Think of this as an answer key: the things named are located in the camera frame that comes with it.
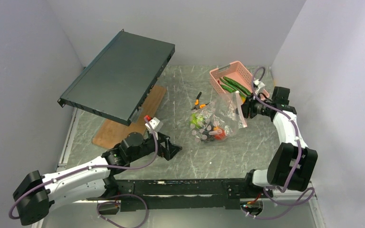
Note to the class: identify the dark rack server chassis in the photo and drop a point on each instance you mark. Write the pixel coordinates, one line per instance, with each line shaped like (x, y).
(118, 80)

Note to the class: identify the orange black pliers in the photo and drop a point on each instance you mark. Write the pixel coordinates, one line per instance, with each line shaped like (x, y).
(197, 104)

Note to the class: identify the clear zip top bag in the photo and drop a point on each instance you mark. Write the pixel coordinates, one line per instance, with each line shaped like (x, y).
(223, 112)

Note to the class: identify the green fake chili pepper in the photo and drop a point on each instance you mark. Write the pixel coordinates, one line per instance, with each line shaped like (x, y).
(228, 89)

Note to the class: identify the green fake cucumber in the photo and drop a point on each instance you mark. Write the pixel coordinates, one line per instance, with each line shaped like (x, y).
(237, 85)

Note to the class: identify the small orange fake fruit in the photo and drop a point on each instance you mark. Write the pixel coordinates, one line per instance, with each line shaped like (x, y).
(220, 134)

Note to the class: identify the wooden base board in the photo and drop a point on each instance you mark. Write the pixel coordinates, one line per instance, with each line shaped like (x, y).
(111, 132)

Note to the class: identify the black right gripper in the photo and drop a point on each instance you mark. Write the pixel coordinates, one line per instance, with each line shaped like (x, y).
(247, 107)

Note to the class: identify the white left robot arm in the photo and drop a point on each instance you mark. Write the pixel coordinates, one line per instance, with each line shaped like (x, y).
(37, 194)

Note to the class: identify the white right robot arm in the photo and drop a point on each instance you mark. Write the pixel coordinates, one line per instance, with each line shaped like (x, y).
(293, 163)

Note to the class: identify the black fake grape bunch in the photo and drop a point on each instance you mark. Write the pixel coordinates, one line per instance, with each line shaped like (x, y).
(205, 132)

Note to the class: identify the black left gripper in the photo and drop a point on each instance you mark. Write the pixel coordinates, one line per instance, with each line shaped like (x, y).
(170, 149)

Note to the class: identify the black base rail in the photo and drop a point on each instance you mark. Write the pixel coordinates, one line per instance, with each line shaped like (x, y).
(179, 194)

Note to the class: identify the pink plastic basket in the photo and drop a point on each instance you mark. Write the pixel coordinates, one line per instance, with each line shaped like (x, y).
(237, 71)

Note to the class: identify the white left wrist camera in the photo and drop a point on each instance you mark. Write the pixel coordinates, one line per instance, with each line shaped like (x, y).
(153, 124)

